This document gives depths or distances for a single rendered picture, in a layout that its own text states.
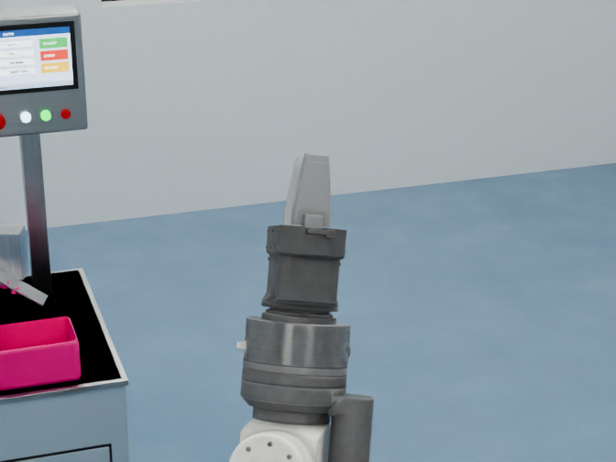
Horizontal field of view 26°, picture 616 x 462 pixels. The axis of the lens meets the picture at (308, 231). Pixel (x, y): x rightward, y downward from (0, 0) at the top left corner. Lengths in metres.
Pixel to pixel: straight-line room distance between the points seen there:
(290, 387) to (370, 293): 3.64
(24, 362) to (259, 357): 1.49
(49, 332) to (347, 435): 1.61
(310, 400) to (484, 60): 4.67
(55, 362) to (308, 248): 1.54
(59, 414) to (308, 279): 1.56
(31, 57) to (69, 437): 0.75
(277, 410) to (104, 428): 1.55
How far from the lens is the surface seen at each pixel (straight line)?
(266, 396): 1.09
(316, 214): 1.09
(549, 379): 4.22
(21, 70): 2.74
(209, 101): 5.34
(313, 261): 1.08
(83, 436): 2.64
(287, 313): 1.10
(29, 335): 2.67
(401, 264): 4.97
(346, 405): 1.10
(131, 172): 5.36
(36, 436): 2.62
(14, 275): 2.72
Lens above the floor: 1.99
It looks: 22 degrees down
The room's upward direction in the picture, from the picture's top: straight up
